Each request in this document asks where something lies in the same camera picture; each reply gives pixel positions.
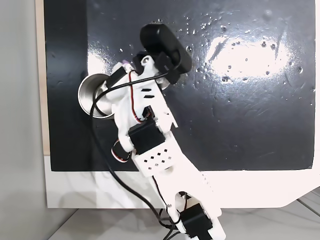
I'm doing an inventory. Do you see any stainless steel cup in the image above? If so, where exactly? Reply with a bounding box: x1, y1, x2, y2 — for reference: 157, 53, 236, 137
77, 73, 119, 120

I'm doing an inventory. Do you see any black table mat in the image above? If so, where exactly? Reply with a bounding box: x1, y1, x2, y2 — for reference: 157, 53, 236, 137
43, 0, 315, 173

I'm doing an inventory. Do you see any red white servo wire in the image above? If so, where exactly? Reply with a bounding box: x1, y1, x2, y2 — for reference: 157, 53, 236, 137
126, 69, 147, 124

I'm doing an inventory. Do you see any black oval camera box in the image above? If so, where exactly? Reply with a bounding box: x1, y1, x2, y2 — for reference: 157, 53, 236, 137
139, 22, 193, 85

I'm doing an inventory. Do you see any black camera cable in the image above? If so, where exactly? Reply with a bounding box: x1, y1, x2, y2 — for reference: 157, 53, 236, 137
90, 71, 181, 240

